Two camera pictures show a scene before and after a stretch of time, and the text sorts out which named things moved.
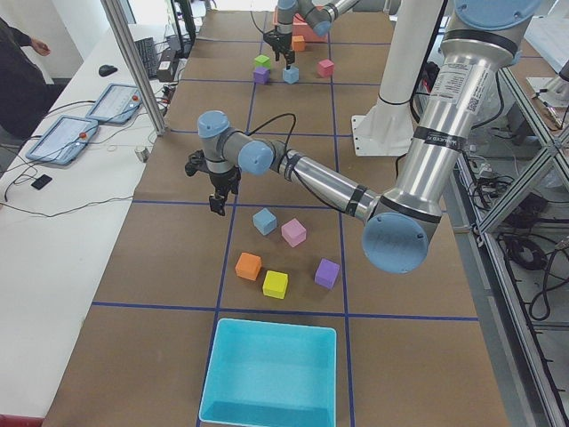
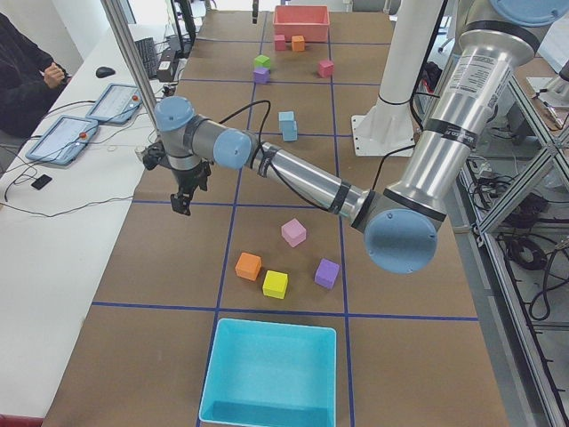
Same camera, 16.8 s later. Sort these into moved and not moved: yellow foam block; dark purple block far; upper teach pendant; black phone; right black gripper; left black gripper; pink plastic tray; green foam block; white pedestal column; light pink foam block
Moved: right black gripper; left black gripper
Not moved: dark purple block far; light pink foam block; green foam block; black phone; white pedestal column; upper teach pendant; yellow foam block; pink plastic tray
